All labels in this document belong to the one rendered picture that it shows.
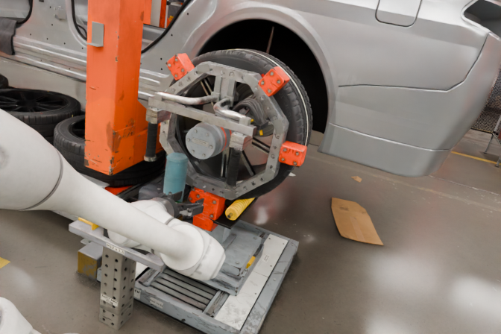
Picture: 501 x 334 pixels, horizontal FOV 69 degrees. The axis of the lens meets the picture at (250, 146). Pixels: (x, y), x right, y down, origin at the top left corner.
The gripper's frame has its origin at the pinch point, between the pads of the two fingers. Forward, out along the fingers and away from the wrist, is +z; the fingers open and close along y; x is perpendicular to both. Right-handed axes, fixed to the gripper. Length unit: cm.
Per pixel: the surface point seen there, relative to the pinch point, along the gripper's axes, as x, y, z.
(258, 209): 33, -2, 145
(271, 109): -37.4, -16.6, 19.7
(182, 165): -6.7, 13.0, 19.7
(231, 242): 33, -6, 62
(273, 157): -19.2, -21.0, 25.3
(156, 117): -24.2, 20.4, 3.8
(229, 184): -8.2, -11.6, 5.0
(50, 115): -1, 132, 81
